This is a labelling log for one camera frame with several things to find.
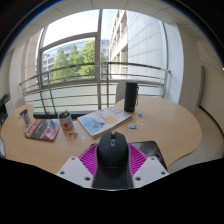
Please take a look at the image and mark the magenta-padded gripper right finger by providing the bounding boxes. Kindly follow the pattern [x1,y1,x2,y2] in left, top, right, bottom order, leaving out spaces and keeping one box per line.
[127,143,170,188]

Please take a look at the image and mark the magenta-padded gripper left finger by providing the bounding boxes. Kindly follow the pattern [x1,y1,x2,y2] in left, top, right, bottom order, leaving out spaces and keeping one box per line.
[55,143,99,188]

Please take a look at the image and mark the black computer mouse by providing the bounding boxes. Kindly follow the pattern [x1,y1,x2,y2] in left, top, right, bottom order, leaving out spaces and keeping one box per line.
[93,131,134,190]

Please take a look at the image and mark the black mouse pad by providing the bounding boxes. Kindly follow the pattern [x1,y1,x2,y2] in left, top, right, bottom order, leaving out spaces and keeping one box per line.
[89,140,169,171]

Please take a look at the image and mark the red white plant pot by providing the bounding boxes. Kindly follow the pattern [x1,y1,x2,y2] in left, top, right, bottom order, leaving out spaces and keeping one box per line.
[57,109,75,131]

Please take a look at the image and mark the red magazine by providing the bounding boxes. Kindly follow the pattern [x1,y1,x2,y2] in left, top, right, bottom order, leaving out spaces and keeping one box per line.
[24,118,62,142]

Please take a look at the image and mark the light blue booklet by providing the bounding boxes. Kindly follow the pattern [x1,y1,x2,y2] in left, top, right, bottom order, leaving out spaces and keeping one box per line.
[76,106,133,138]

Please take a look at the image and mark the black cylindrical speaker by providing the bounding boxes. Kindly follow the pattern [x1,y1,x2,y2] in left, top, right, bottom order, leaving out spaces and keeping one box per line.
[123,81,139,113]

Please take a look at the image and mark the metal balcony railing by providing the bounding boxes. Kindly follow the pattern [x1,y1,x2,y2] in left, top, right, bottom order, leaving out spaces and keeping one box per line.
[19,61,171,114]

